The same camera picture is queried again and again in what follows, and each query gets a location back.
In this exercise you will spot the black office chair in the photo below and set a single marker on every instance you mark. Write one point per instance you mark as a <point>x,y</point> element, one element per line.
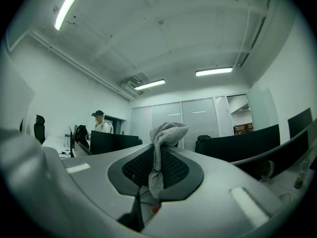
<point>203,139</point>
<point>39,130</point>
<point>81,133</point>

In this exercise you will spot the frosted glass partition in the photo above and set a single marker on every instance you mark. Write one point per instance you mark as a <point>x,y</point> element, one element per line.
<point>168,123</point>

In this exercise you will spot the ceiling air vent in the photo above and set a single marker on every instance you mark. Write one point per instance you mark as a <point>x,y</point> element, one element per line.
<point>136,82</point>

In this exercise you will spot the white ceiling pipes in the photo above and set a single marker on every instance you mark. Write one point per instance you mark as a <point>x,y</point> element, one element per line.
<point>81,68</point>

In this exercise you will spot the gray knitted cloth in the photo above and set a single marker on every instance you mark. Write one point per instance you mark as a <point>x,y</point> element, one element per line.
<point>158,142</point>

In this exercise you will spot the black flat monitor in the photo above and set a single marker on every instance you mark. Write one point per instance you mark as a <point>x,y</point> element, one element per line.
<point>111,141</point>
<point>299,123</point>

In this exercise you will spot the long ceiling light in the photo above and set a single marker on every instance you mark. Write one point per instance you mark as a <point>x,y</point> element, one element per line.
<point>67,7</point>
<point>214,71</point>
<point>149,84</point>

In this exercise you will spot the gray computer monitor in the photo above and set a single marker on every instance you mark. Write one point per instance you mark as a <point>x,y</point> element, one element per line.
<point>218,182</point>

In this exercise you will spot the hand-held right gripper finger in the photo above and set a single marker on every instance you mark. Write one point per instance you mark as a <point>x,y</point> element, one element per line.
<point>27,182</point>

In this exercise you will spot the gray-backed curved monitor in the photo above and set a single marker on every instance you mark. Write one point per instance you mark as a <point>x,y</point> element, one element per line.
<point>292,147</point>

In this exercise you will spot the black curved monitor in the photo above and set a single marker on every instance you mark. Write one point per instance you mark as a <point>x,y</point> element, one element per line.
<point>242,145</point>

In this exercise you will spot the thin black monitor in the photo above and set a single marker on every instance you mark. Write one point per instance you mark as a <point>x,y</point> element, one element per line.
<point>72,142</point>

